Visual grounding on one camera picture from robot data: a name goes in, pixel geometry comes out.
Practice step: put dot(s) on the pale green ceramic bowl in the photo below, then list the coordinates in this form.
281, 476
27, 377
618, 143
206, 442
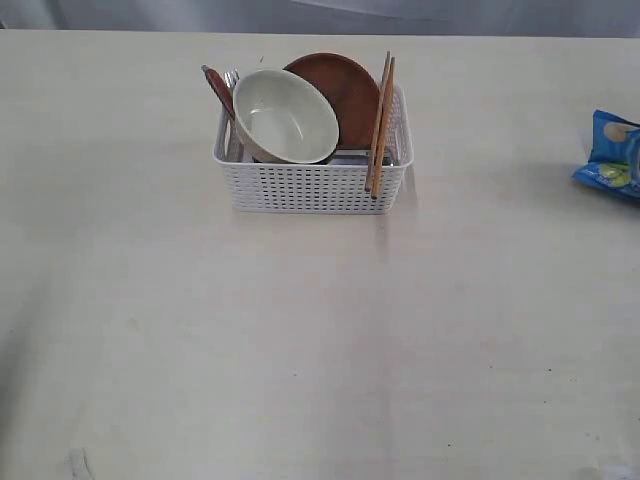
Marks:
281, 118

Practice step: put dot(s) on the brown wooden plate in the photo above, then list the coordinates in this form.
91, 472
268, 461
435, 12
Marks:
350, 90

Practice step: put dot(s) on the red-brown wooden spoon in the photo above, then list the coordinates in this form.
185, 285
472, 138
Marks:
220, 88

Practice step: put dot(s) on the blue chips bag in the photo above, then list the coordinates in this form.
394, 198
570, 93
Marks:
613, 163

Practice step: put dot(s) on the white perforated plastic basket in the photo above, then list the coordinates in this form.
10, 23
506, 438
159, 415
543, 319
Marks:
318, 188

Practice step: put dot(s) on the wooden chopstick left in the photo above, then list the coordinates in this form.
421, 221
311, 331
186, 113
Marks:
375, 137

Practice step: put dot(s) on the wooden chopstick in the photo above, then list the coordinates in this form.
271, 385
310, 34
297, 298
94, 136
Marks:
375, 137
386, 97

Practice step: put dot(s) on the wooden chopstick right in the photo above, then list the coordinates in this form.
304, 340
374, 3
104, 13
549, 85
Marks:
386, 97

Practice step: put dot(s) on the silver metal fork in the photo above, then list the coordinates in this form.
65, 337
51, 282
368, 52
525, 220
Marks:
231, 78

